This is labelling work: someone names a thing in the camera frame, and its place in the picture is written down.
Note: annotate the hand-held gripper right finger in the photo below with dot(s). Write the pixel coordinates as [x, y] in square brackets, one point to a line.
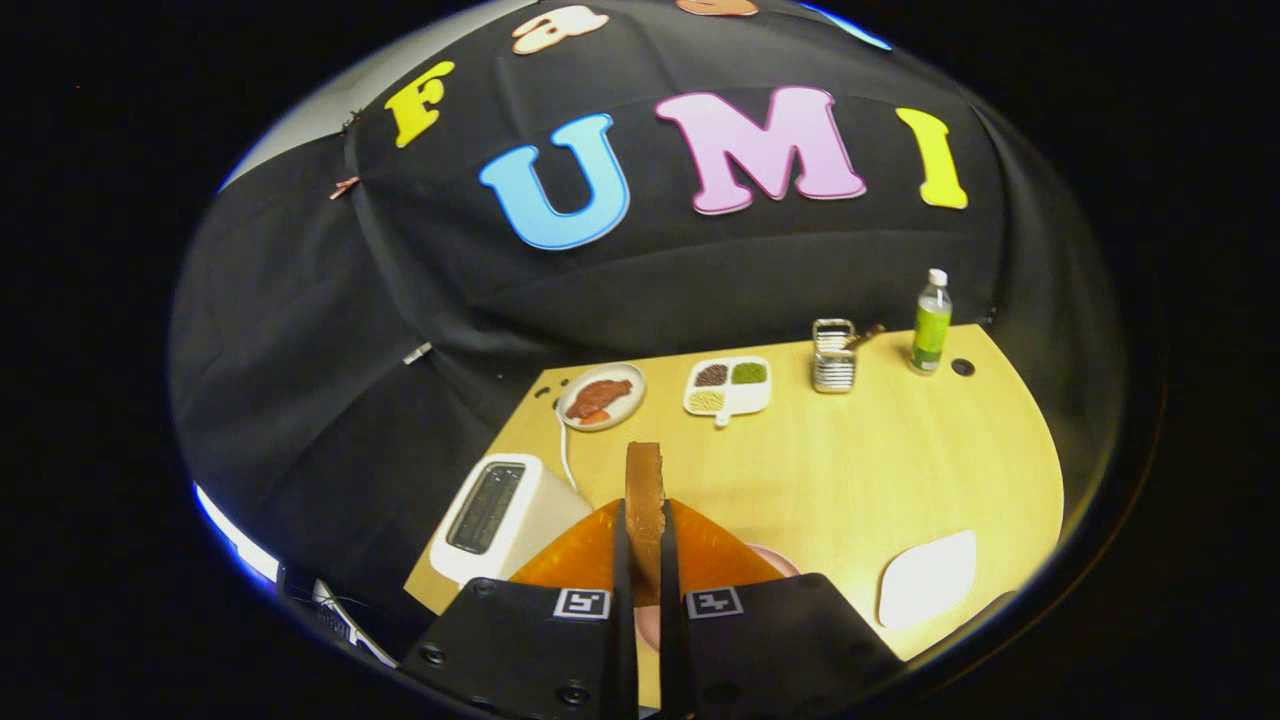
[670, 600]

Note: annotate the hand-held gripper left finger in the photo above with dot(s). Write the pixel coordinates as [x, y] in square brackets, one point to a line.
[622, 570]

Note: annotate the white bread slice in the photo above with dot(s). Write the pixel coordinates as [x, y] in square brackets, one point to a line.
[645, 510]

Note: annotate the white toaster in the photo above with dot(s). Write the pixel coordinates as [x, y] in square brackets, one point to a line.
[545, 515]

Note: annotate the pink round plate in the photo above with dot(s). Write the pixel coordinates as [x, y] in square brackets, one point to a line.
[778, 562]

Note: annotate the grey round plate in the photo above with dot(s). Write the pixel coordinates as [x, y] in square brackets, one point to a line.
[622, 405]

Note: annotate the reddish brown meat piece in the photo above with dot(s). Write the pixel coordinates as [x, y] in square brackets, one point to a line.
[600, 395]

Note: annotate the white divided bean tray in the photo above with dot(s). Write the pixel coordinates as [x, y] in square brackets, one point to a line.
[745, 398]

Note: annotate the white rounded plate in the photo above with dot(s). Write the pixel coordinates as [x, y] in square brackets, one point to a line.
[925, 580]

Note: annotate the white cloth clip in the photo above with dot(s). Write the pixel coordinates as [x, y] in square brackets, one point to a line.
[418, 352]

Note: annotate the green label drink bottle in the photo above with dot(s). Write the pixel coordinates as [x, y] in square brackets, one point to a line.
[930, 335]

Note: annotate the lit computer screen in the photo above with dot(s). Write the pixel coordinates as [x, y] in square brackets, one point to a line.
[235, 540]

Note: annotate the copper cloth clip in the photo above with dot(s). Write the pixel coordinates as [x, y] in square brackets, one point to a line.
[345, 187]

